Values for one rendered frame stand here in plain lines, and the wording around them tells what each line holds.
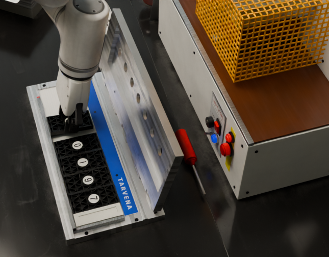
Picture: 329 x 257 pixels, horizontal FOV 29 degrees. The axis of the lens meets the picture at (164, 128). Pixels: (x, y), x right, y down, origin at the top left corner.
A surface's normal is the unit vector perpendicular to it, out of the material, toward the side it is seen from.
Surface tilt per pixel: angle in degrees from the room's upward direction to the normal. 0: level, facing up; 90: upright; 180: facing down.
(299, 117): 0
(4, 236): 0
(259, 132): 0
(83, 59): 89
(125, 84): 76
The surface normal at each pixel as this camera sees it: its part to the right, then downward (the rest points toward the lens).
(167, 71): 0.03, -0.64
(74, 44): -0.34, 0.62
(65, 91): -0.89, 0.14
